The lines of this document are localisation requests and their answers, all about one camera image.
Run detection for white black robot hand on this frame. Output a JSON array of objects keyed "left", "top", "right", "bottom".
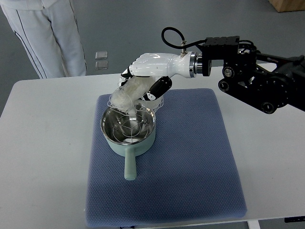
[{"left": 119, "top": 52, "right": 195, "bottom": 101}]

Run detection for white vermicelli nest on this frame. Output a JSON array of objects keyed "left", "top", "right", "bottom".
[{"left": 107, "top": 76, "right": 164, "bottom": 116}]

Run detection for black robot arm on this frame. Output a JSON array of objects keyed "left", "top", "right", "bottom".
[{"left": 193, "top": 36, "right": 305, "bottom": 114}]

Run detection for mint green steel pot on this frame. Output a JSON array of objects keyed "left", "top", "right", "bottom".
[{"left": 101, "top": 105, "right": 156, "bottom": 181}]

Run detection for upper metal floor plate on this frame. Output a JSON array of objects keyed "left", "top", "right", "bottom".
[{"left": 95, "top": 51, "right": 108, "bottom": 60}]

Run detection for metal floor plate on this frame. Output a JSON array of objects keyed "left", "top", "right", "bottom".
[
  {"left": 95, "top": 60, "right": 108, "bottom": 70},
  {"left": 95, "top": 51, "right": 108, "bottom": 60}
]

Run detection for lower metal floor plate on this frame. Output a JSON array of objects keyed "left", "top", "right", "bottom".
[{"left": 95, "top": 60, "right": 108, "bottom": 70}]

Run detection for blue textured mat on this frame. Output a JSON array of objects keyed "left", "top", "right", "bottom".
[{"left": 85, "top": 88, "right": 247, "bottom": 227}]

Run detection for person in white pants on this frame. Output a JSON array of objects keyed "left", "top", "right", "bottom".
[{"left": 0, "top": 0, "right": 87, "bottom": 79}]

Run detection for wooden box corner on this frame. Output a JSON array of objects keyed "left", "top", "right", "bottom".
[{"left": 269, "top": 0, "right": 305, "bottom": 12}]

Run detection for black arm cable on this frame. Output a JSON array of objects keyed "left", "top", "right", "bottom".
[{"left": 161, "top": 27, "right": 206, "bottom": 58}]

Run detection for wire steamer rack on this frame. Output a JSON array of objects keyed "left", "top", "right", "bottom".
[{"left": 112, "top": 115, "right": 150, "bottom": 143}]

